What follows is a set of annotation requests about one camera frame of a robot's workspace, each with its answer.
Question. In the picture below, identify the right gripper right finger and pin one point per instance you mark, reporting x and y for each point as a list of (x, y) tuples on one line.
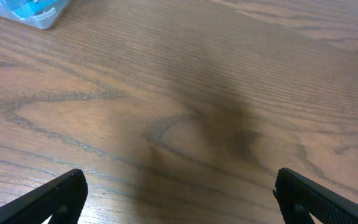
[(300, 199)]

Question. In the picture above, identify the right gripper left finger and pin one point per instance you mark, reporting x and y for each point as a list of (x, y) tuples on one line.
[(59, 201)]

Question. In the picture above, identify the clear plastic container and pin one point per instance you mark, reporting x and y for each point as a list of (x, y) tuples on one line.
[(41, 21)]

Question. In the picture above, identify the blue white cardboard box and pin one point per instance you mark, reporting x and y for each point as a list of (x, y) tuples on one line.
[(24, 9)]

